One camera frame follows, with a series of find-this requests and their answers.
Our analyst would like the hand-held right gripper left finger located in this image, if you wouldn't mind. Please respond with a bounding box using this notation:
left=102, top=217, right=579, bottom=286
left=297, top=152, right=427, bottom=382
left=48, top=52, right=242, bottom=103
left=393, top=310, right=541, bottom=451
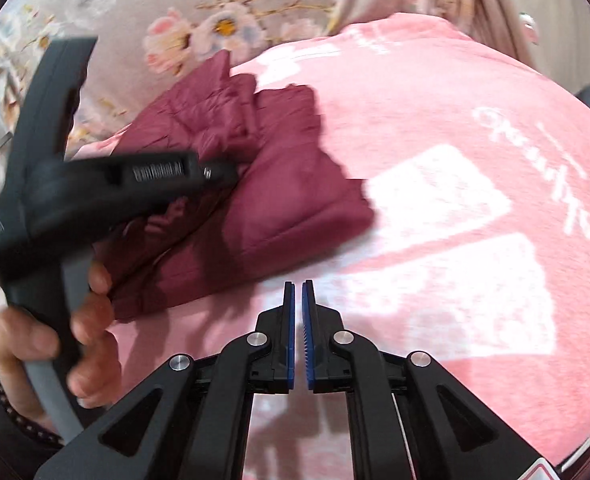
left=35, top=281, right=296, bottom=480

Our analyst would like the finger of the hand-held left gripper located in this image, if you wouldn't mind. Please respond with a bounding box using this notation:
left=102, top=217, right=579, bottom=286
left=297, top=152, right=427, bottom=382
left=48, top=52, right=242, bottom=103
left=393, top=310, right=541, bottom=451
left=119, top=149, right=239, bottom=217

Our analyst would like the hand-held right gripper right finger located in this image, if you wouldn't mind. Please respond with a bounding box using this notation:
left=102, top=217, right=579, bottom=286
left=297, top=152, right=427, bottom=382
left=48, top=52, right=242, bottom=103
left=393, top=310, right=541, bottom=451
left=301, top=280, right=548, bottom=480

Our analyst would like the maroon puffer jacket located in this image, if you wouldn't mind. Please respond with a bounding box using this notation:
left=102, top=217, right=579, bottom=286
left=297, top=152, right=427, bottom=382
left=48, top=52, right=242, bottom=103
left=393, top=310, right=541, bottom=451
left=88, top=50, right=376, bottom=323

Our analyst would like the person's left forearm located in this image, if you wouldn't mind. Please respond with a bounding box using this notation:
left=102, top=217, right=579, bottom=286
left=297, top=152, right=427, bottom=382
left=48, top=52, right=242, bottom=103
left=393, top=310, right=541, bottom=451
left=0, top=380, right=76, bottom=480

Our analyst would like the person's left hand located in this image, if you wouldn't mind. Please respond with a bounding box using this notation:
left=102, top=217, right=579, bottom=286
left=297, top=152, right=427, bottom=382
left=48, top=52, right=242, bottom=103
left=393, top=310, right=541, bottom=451
left=0, top=262, right=122, bottom=424

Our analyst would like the grey floral cloth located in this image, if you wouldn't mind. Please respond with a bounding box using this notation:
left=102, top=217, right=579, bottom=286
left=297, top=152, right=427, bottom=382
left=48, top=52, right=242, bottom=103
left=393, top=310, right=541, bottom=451
left=0, top=0, right=590, bottom=186

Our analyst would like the pink printed blanket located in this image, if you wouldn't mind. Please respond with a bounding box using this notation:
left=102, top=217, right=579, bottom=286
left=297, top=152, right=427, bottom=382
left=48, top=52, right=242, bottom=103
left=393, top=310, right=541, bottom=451
left=108, top=10, right=590, bottom=480

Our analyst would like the dark bead bracelet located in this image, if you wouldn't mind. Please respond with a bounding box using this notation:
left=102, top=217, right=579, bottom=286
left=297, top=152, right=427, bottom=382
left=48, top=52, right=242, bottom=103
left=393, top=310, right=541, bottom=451
left=0, top=380, right=63, bottom=448

